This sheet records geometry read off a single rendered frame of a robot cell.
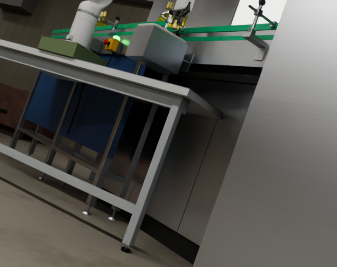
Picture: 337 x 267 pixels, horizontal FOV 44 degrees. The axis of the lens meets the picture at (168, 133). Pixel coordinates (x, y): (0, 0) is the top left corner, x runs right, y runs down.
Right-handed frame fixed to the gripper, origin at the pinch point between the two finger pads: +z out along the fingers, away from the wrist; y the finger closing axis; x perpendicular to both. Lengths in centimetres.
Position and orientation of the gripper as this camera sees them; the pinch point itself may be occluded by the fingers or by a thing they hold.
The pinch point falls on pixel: (178, 20)
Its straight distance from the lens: 217.8
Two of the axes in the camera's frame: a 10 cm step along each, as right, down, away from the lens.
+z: -3.4, 9.4, -0.5
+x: -7.6, -3.0, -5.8
